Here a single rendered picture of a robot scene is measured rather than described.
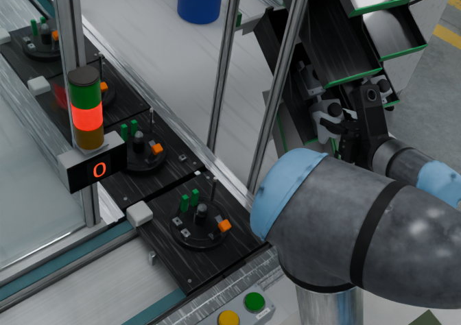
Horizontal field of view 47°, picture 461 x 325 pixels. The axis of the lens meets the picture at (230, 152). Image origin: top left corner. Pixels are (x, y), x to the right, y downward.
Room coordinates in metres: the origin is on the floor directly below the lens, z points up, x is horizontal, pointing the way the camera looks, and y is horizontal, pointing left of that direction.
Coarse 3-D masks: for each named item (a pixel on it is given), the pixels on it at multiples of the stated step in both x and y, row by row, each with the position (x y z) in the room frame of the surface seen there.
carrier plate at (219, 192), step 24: (168, 192) 0.76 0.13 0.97; (216, 192) 0.79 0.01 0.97; (168, 216) 0.69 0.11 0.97; (240, 216) 0.73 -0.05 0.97; (144, 240) 0.63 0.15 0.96; (168, 240) 0.63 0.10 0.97; (240, 240) 0.67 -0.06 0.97; (168, 264) 0.57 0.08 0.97; (192, 264) 0.58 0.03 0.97; (216, 264) 0.59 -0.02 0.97; (192, 288) 0.53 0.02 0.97
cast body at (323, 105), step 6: (318, 96) 0.88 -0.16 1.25; (318, 102) 0.87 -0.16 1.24; (324, 102) 0.84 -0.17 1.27; (330, 102) 0.84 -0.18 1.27; (336, 102) 0.85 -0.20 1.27; (312, 108) 0.85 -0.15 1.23; (318, 108) 0.84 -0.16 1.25; (324, 108) 0.83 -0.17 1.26; (330, 108) 0.82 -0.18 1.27; (336, 108) 0.83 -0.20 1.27; (330, 114) 0.82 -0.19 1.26; (336, 114) 0.82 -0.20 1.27; (342, 114) 0.83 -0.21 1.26; (312, 120) 0.84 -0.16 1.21
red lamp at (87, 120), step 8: (72, 112) 0.61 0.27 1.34; (80, 112) 0.60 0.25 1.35; (88, 112) 0.60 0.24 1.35; (96, 112) 0.61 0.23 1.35; (80, 120) 0.60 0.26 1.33; (88, 120) 0.60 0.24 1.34; (96, 120) 0.61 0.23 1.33; (80, 128) 0.60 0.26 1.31; (88, 128) 0.60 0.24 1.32; (96, 128) 0.61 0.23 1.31
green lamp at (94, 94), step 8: (72, 88) 0.60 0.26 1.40; (80, 88) 0.60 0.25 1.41; (88, 88) 0.60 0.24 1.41; (96, 88) 0.62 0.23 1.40; (72, 96) 0.60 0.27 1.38; (80, 96) 0.60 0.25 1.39; (88, 96) 0.60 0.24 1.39; (96, 96) 0.61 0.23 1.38; (72, 104) 0.61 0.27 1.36; (80, 104) 0.60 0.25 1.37; (88, 104) 0.60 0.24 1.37; (96, 104) 0.61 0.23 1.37
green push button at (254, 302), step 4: (252, 292) 0.54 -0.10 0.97; (256, 292) 0.55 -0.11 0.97; (248, 296) 0.53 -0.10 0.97; (252, 296) 0.53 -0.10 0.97; (256, 296) 0.54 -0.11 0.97; (260, 296) 0.54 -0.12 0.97; (248, 300) 0.52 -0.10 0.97; (252, 300) 0.53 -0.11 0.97; (256, 300) 0.53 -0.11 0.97; (260, 300) 0.53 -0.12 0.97; (248, 304) 0.51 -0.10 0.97; (252, 304) 0.52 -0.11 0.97; (256, 304) 0.52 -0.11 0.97; (260, 304) 0.52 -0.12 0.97; (248, 308) 0.51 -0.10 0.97; (252, 308) 0.51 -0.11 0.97; (256, 308) 0.51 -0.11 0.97; (260, 308) 0.51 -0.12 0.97
